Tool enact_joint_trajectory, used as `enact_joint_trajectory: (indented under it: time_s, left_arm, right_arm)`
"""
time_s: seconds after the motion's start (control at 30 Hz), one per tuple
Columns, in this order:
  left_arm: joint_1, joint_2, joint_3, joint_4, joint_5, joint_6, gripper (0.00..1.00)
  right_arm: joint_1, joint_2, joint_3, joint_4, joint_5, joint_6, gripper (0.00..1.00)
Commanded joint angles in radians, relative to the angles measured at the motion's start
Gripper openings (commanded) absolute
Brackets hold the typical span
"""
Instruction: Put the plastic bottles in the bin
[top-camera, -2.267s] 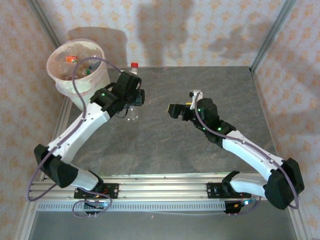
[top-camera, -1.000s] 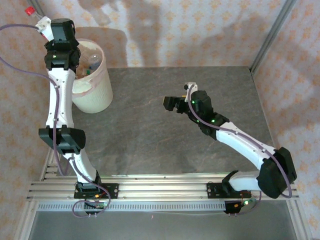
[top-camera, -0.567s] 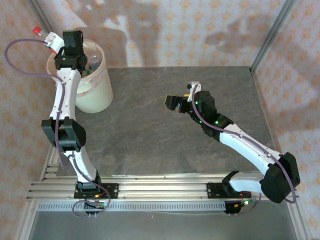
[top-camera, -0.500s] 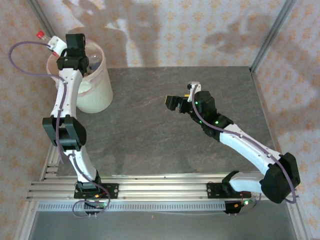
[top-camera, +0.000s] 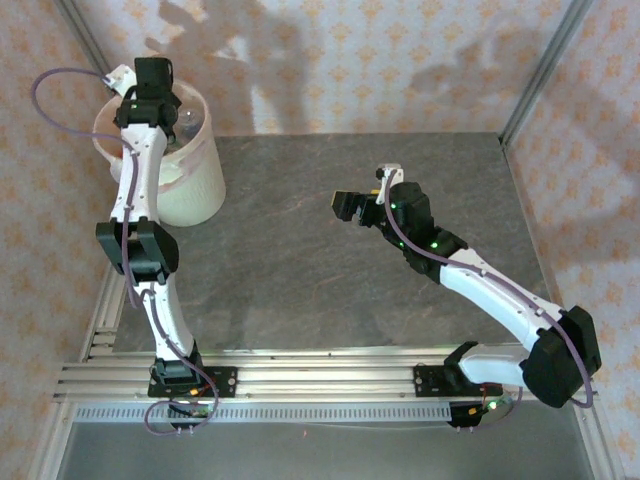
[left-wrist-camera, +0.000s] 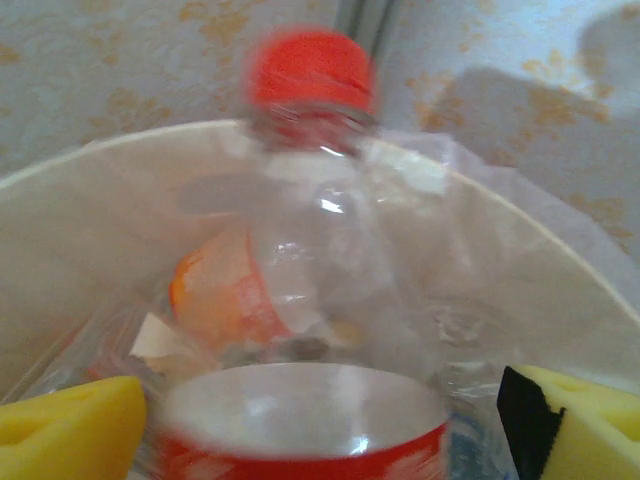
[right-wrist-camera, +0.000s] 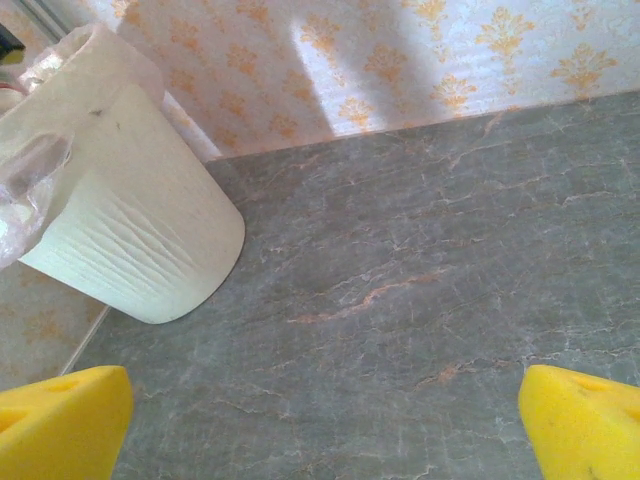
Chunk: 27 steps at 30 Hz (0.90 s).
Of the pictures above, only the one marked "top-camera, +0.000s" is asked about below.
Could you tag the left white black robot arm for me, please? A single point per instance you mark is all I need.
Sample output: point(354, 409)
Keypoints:
point(142, 170)

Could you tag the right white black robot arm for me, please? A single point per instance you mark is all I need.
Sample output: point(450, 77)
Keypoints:
point(495, 295)

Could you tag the pink bin liner bag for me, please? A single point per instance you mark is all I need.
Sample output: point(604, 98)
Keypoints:
point(106, 131)

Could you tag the white plastic bin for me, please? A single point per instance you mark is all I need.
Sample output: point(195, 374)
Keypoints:
point(195, 195)

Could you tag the small circuit board green LED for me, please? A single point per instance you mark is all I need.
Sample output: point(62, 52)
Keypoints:
point(472, 411)
point(200, 411)

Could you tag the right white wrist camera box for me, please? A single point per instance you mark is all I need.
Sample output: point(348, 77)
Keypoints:
point(391, 172)

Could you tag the left aluminium corner post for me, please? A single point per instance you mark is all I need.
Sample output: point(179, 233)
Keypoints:
point(75, 17)

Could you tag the aluminium corner post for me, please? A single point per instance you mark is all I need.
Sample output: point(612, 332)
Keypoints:
point(540, 75)
point(75, 17)

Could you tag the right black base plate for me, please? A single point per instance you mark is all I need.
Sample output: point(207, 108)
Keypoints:
point(425, 382)

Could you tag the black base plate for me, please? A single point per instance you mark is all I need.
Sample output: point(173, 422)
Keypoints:
point(425, 382)
point(225, 382)

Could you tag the aluminium front rail frame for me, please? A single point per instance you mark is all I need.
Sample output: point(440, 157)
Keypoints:
point(325, 380)

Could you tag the right aluminium corner post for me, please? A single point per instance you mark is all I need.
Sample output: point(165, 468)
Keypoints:
point(540, 75)

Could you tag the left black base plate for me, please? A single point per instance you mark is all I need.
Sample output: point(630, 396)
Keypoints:
point(225, 382)

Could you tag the left aluminium side rail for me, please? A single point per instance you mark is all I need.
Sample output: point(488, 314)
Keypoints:
point(102, 320)

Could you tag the aluminium side rail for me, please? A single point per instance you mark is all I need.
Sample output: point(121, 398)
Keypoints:
point(102, 320)
point(602, 450)

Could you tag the right aluminium side rail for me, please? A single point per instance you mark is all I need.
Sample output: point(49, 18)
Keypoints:
point(602, 450)

